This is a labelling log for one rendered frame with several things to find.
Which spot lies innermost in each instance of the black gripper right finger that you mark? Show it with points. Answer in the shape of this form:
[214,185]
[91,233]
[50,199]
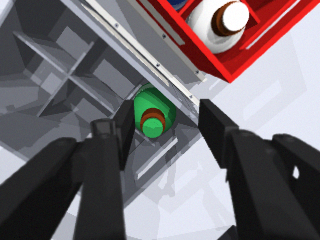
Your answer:
[263,205]

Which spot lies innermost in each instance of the green bottle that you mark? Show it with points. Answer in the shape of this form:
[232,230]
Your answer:
[154,112]

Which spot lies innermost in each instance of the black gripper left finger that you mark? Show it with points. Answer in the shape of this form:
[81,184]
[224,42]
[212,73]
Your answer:
[35,198]

